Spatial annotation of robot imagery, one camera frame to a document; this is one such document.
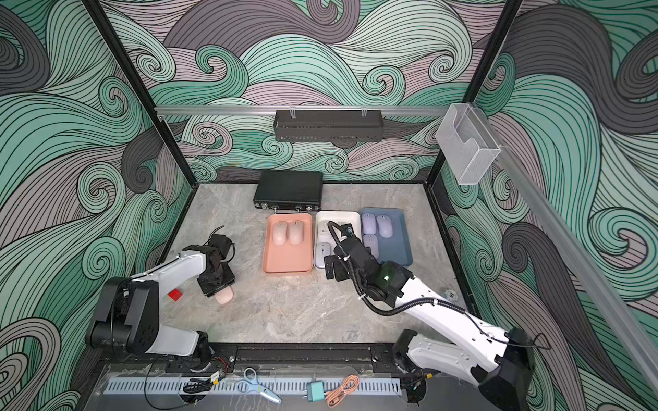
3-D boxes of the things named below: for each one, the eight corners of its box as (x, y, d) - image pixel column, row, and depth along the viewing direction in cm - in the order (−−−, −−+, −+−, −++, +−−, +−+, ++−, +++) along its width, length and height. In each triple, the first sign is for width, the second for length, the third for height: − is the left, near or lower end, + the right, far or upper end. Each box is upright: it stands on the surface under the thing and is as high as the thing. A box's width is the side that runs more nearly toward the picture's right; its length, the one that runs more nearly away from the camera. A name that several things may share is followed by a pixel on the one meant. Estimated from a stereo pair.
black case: (255, 212, 111) (253, 204, 107) (263, 177, 125) (261, 169, 121) (322, 212, 111) (322, 204, 107) (322, 177, 125) (322, 169, 121)
